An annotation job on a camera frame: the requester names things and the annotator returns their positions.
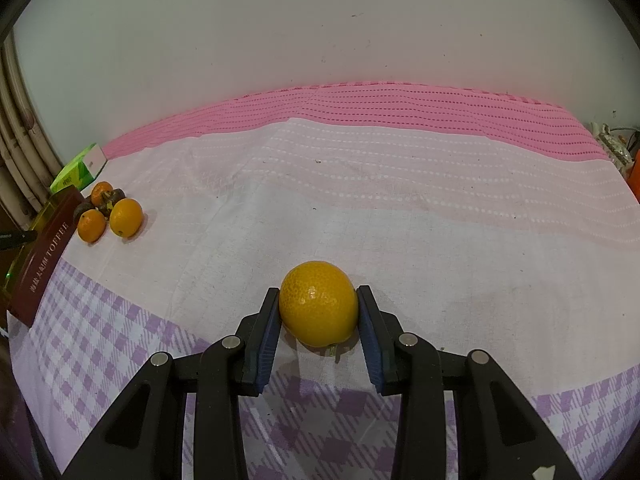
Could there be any red orange plastic bag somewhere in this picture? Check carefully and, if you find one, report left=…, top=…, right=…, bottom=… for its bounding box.
left=627, top=151, right=640, bottom=202

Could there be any green tissue pack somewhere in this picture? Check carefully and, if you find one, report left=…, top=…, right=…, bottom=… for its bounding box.
left=49, top=143, right=107, bottom=194

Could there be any gold red toffee tin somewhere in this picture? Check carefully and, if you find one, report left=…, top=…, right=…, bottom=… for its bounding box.
left=1, top=185, right=84, bottom=327

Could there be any beige patterned curtain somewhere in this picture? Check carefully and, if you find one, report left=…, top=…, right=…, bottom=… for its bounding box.
left=1, top=32, right=62, bottom=211

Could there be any orange tangerine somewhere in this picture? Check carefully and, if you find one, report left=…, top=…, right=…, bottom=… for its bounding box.
left=90, top=181, right=114, bottom=207
left=77, top=209, right=106, bottom=244

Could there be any pink purple checkered tablecloth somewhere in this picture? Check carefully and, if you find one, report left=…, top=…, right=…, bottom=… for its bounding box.
left=10, top=82, right=639, bottom=479

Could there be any yellow orange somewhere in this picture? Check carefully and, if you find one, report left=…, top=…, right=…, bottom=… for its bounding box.
left=110, top=198, right=144, bottom=238
left=279, top=261, right=358, bottom=349

